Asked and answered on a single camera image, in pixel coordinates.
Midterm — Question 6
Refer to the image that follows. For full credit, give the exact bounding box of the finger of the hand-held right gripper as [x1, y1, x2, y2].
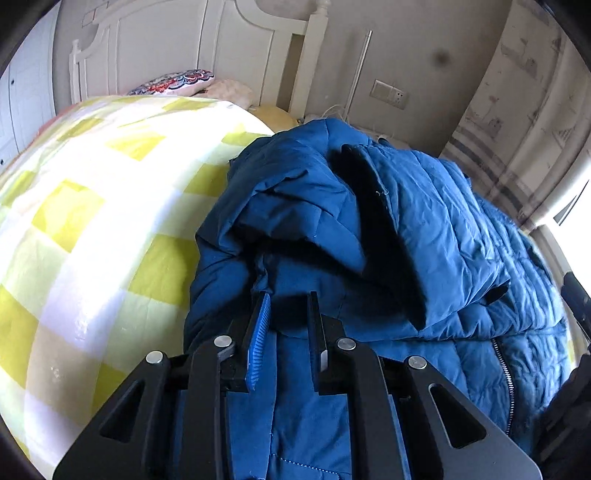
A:
[561, 271, 591, 326]

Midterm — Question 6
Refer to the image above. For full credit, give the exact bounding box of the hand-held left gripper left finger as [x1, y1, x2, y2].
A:
[53, 292, 277, 480]

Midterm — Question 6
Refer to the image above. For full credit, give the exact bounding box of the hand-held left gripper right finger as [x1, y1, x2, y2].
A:
[308, 292, 541, 480]

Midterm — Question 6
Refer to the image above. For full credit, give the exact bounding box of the blue puffer jacket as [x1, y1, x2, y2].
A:
[182, 117, 575, 480]

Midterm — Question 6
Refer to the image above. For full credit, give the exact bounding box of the window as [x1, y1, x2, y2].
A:
[554, 182, 591, 228]

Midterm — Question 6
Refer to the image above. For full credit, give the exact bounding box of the yellow checked bed sheet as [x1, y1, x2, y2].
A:
[0, 95, 580, 467]

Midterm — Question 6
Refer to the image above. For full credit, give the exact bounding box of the printed striped curtain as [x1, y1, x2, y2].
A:
[436, 0, 591, 227]

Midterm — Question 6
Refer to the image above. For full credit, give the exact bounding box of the white nightstand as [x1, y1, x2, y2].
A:
[302, 113, 414, 149]

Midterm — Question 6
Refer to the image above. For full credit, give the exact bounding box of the yellow pillow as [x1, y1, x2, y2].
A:
[252, 105, 300, 136]

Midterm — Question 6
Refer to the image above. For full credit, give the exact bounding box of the beige pillow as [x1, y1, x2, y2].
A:
[198, 78, 254, 109]

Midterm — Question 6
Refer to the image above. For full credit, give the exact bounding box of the colourful patterned pillow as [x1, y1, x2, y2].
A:
[127, 69, 215, 97]

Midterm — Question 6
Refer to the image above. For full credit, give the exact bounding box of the thin metal rod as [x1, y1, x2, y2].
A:
[344, 30, 374, 123]

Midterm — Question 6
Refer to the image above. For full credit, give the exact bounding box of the white bed headboard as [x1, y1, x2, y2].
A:
[69, 0, 328, 121]

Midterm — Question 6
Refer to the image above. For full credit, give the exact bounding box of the white wardrobe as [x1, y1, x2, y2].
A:
[0, 18, 58, 167]

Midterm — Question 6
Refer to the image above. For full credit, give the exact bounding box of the white cable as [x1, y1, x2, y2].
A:
[318, 104, 354, 121]

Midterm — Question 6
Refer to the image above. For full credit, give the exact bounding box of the wall socket plate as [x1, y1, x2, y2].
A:
[370, 79, 409, 109]

